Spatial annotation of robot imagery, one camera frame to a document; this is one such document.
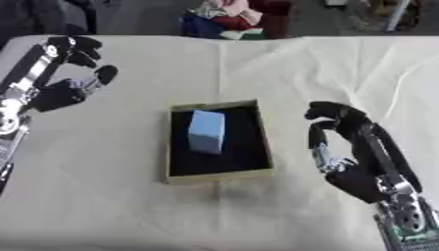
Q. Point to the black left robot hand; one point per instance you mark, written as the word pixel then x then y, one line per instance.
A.
pixel 54 94

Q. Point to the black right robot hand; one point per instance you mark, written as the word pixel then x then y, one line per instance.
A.
pixel 360 176

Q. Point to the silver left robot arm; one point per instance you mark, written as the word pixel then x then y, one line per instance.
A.
pixel 10 137

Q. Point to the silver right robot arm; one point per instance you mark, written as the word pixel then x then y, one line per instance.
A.
pixel 412 225

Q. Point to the tan cardboard box black inside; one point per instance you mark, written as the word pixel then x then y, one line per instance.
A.
pixel 220 143

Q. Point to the dark chair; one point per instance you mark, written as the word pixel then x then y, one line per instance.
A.
pixel 45 16

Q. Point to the light blue rectangular block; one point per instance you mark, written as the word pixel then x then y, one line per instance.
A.
pixel 206 131

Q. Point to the white tripod leg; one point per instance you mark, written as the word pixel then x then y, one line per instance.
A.
pixel 398 14

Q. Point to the pile of colourful items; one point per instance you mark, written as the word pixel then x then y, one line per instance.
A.
pixel 228 19

